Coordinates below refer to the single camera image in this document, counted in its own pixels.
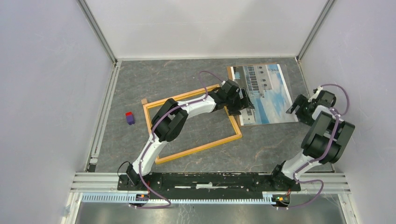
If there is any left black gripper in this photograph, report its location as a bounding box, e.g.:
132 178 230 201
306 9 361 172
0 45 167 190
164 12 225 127
226 88 254 117

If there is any building and sky photo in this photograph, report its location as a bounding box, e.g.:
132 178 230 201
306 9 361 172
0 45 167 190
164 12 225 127
227 63 298 126

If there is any wooden picture frame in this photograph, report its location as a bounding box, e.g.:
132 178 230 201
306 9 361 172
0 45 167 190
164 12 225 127
143 88 243 164

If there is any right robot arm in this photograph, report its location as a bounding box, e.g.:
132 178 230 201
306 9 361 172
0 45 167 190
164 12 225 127
269 86 355 190

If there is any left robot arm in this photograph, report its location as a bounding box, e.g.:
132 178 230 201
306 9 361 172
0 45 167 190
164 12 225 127
126 79 254 190

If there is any brown backing board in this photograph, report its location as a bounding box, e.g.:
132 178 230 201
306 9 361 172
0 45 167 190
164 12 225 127
227 64 282 126

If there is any small wooden cube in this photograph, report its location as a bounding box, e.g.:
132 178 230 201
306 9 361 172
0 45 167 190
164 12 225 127
141 98 148 105

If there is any red and purple block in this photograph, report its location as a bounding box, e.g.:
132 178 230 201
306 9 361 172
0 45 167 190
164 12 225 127
125 112 135 125

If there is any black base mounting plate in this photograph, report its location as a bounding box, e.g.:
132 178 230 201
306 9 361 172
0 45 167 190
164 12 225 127
117 172 301 200

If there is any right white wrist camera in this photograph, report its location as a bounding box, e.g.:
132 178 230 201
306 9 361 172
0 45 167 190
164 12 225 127
312 85 323 98

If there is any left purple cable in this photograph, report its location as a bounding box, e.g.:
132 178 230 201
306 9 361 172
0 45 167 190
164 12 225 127
128 70 224 210

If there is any purple cable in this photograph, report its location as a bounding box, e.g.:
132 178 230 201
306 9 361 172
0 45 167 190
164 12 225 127
128 70 224 210
272 83 351 210

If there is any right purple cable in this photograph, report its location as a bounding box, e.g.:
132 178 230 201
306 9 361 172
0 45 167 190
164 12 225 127
272 83 351 210

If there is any aluminium rail frame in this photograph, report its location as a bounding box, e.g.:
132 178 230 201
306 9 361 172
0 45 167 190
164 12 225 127
60 60 360 224

